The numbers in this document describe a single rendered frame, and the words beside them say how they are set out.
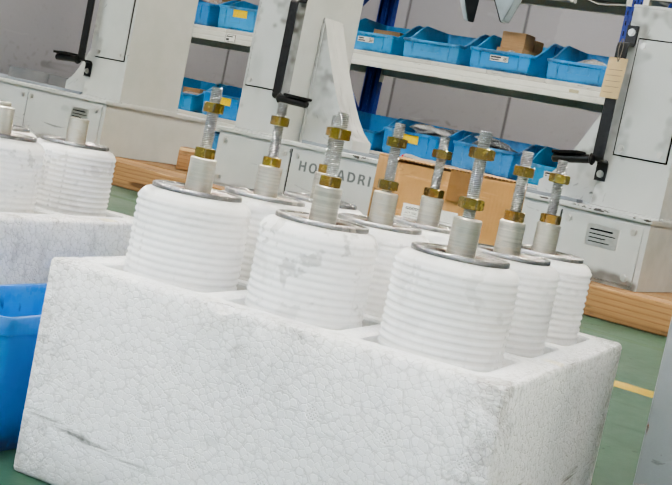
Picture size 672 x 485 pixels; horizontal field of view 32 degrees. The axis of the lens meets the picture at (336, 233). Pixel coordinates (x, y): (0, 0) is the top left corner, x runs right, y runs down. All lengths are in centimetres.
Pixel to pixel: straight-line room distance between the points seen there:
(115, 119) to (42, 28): 450
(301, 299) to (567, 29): 943
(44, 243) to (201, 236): 32
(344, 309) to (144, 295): 16
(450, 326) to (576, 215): 228
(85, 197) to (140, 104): 295
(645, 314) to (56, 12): 637
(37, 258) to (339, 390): 47
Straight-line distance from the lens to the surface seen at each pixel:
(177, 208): 95
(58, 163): 132
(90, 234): 129
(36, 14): 861
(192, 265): 96
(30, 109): 442
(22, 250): 122
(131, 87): 422
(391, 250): 100
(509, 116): 1038
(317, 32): 379
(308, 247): 89
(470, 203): 89
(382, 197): 104
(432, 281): 85
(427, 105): 1079
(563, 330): 109
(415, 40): 655
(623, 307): 299
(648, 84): 315
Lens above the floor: 33
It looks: 5 degrees down
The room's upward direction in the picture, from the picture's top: 12 degrees clockwise
